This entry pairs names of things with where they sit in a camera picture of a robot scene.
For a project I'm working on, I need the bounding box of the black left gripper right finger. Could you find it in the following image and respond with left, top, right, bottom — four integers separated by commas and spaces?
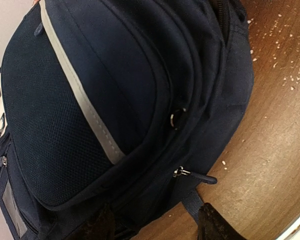
197, 203, 246, 240

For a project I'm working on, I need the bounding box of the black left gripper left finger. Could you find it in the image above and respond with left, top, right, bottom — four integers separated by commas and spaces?
72, 204, 115, 240

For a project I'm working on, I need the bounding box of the navy blue student backpack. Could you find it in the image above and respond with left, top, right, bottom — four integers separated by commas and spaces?
0, 0, 254, 240

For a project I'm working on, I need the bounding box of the aluminium front rail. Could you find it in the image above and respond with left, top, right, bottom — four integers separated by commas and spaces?
277, 216, 300, 240

